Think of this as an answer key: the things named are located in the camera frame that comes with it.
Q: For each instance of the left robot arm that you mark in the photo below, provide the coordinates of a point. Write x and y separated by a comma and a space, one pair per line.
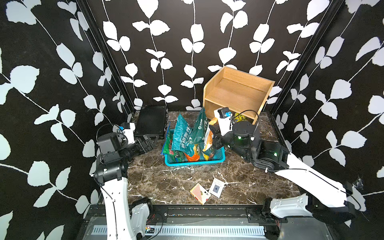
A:
124, 221

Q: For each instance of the teal plastic basket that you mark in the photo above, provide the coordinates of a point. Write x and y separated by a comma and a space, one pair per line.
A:
191, 154

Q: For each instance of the black front rail base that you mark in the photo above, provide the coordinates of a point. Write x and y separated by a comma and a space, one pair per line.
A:
232, 222

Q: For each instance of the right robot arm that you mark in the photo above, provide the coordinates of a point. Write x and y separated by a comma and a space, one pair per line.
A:
323, 199

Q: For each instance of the orange white small packet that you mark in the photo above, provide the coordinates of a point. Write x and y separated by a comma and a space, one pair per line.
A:
209, 149

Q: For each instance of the bright green blue-topped bag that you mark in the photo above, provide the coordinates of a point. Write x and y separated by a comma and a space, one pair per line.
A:
167, 147

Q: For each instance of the white QR code card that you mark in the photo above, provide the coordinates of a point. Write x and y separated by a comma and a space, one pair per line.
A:
217, 188

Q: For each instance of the teal and orange fertilizer bag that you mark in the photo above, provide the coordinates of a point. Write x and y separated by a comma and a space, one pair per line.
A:
183, 130

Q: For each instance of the wooden two-tier shelf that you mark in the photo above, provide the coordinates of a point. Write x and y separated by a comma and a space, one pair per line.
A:
241, 92

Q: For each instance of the small circuit board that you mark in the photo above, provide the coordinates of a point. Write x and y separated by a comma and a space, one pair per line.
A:
150, 230

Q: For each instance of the yellow green small packet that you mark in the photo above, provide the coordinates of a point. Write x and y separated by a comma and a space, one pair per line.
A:
240, 118

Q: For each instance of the red patterned card box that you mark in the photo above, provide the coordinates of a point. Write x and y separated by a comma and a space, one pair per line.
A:
200, 193

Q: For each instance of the black flat case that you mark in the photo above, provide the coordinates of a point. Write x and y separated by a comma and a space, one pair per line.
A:
152, 122

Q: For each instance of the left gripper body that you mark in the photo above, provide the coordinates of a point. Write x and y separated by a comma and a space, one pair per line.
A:
147, 141

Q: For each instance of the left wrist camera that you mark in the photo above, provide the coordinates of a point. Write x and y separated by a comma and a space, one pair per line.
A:
128, 131

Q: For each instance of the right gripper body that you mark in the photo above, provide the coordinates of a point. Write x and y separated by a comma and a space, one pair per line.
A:
217, 139

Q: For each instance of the dark green soil bag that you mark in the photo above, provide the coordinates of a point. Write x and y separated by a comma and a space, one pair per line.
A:
199, 129

